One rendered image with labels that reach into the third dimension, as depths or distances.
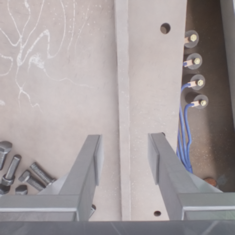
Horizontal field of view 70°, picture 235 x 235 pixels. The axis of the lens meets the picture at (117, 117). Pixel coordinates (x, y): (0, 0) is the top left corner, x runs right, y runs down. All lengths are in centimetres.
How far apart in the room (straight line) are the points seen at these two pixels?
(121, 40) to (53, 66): 10
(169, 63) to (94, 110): 13
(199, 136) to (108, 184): 25
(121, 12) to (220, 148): 38
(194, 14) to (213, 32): 5
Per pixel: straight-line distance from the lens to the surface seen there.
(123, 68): 23
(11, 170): 33
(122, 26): 24
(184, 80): 39
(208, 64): 42
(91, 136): 15
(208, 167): 50
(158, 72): 25
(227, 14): 33
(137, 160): 29
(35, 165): 31
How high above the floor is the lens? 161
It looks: 74 degrees down
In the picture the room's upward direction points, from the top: 176 degrees counter-clockwise
